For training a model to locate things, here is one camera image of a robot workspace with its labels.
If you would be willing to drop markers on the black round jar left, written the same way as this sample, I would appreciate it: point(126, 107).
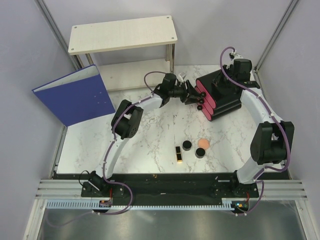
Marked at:
point(186, 145)

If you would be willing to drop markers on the black drawer organizer cabinet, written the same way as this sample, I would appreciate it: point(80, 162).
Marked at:
point(226, 102)

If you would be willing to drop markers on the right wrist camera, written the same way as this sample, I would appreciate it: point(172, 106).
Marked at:
point(242, 68)

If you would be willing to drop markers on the blue ring binder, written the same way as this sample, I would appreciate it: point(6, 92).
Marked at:
point(76, 97)

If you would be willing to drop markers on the black round jar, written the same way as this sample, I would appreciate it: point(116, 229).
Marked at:
point(200, 153)
point(186, 145)

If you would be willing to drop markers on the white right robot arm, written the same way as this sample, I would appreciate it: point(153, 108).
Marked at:
point(272, 141)

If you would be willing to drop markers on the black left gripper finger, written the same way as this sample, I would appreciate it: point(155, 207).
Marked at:
point(192, 99)
point(191, 90)

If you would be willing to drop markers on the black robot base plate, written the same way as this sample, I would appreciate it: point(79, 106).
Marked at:
point(178, 188)

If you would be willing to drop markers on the white two-tier wooden shelf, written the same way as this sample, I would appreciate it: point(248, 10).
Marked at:
point(123, 35)

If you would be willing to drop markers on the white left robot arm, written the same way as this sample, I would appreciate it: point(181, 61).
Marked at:
point(125, 125)

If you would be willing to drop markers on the white slotted cable duct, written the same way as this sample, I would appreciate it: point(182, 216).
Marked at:
point(95, 204)

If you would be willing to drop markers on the pink bottom drawer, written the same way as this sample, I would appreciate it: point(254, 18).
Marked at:
point(206, 109)

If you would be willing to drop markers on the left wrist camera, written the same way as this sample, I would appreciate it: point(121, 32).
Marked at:
point(168, 81)

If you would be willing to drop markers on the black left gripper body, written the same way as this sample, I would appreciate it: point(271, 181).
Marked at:
point(181, 92)

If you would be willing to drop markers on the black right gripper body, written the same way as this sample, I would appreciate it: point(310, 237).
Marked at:
point(225, 81)

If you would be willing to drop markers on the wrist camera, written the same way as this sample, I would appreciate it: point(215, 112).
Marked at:
point(242, 68)
point(168, 81)

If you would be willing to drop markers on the black round jar right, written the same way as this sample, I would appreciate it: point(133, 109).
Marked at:
point(200, 153)

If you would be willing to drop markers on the black gold lipstick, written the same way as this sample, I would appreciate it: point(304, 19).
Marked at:
point(178, 153)

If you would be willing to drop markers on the peach makeup sponge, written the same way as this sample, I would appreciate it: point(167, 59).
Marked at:
point(203, 143)

